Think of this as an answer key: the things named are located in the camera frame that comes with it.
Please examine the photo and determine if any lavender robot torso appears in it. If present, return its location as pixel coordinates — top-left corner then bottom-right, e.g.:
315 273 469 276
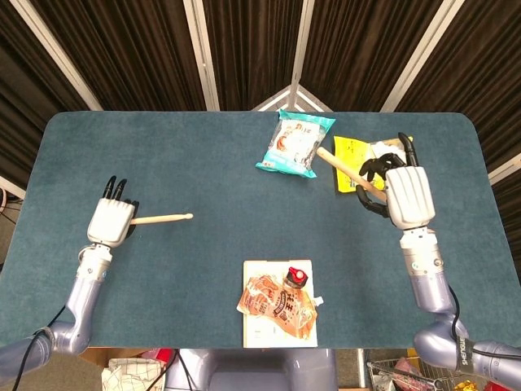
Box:
164 349 339 391

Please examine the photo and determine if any cardboard box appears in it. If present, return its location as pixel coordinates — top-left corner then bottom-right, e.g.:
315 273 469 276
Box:
79 348 147 370

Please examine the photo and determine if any yellow powder bag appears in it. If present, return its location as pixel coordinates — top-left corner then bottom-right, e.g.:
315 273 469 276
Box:
333 135 414 193

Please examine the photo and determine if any black torso cable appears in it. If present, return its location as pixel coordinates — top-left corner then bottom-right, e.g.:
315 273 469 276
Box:
173 349 195 391

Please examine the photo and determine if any white screen frame post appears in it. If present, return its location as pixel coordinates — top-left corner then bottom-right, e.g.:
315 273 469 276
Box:
291 0 317 89
488 152 521 187
0 174 26 200
182 0 221 112
380 0 466 113
10 0 103 112

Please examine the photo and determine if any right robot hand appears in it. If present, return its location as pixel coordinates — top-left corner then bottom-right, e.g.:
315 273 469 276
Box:
356 132 436 231

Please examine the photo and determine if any plain wooden drumstick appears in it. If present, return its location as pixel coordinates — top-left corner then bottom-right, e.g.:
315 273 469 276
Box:
130 213 194 226

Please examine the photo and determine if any blue table mat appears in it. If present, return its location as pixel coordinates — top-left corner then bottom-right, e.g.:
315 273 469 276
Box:
0 111 521 350

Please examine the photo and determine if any red package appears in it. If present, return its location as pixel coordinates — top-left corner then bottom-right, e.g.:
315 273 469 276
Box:
140 348 175 363

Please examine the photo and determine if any wire basket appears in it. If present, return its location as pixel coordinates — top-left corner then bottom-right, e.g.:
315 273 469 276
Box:
366 358 449 391

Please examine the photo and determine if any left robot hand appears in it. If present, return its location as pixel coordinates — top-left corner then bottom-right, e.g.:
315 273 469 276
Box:
86 176 141 248

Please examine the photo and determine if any wooden drumstick with black-marked tip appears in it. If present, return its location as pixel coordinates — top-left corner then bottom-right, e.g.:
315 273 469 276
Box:
317 147 387 201

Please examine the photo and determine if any brown pleated screen panel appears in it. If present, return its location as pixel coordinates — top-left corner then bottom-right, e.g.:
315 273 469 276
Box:
0 0 89 192
300 0 444 113
30 0 207 112
202 0 304 112
396 0 521 172

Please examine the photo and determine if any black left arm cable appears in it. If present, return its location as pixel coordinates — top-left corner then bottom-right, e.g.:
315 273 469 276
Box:
10 304 67 391

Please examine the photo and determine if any teal snack bag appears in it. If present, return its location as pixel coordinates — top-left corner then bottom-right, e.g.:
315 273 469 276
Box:
255 108 336 179

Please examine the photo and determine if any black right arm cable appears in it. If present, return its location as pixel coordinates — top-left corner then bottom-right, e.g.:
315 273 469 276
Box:
446 283 470 340

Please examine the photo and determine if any white triangular frame bracket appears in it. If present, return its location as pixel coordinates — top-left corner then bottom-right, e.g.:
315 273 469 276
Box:
251 83 331 112

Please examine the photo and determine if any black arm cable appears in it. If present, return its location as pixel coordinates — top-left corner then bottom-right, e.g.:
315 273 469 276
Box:
446 283 470 340
10 304 67 391

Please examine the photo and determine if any brown peanut butter pouch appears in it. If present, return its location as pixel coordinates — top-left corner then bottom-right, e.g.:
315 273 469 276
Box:
237 275 326 340

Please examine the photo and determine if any white checkered cloth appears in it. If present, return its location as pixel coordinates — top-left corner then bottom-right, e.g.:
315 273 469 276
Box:
101 357 167 391

